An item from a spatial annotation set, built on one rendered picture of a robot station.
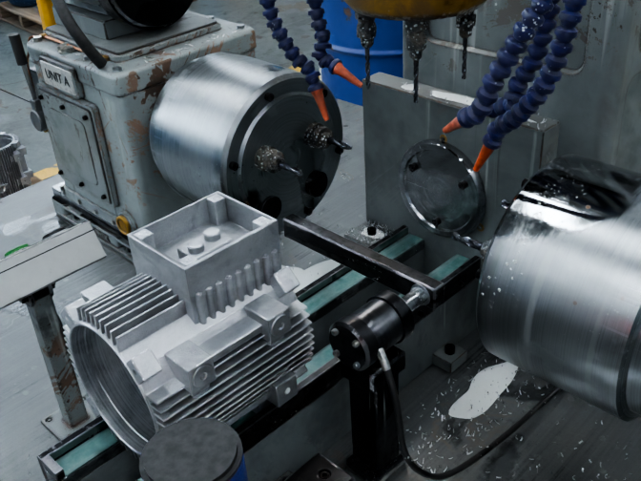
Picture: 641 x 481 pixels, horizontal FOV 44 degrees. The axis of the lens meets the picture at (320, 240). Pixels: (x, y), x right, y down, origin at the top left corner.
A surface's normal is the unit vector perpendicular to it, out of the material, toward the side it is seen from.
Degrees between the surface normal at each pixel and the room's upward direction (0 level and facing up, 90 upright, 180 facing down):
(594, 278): 55
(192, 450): 0
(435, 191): 90
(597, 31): 90
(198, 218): 90
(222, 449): 0
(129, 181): 89
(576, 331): 77
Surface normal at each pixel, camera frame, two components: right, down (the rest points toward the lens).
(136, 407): 0.24, -0.63
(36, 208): -0.06, -0.85
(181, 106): -0.55, -0.28
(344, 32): -0.62, 0.30
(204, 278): 0.71, 0.34
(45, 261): 0.56, -0.18
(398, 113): -0.70, 0.41
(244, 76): -0.22, -0.73
